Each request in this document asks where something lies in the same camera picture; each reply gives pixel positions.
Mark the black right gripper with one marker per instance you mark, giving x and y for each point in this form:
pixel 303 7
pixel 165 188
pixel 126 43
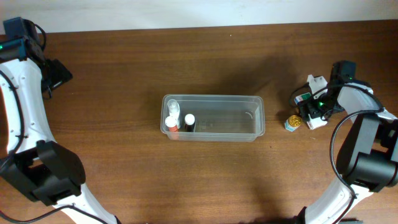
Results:
pixel 311 104

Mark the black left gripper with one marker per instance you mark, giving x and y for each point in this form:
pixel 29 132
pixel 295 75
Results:
pixel 62 73

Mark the white medicine box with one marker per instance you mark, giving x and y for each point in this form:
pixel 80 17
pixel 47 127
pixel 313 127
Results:
pixel 309 114

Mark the dark bottle with white cap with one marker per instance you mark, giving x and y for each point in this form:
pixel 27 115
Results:
pixel 190 122

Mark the orange effervescent tablet tube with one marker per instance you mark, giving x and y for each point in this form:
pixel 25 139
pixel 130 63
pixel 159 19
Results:
pixel 171 124

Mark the white bottle with clear cap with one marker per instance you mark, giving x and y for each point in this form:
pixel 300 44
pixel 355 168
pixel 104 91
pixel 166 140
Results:
pixel 174 111

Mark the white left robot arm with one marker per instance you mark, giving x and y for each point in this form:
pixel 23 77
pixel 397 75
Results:
pixel 35 164

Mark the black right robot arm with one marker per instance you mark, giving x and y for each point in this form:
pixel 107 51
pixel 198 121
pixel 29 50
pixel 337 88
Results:
pixel 363 146

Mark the clear plastic container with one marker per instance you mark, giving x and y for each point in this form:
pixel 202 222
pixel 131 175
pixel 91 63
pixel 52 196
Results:
pixel 232 118

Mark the small jar with gold lid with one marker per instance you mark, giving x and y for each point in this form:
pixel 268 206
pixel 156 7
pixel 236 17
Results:
pixel 292 123

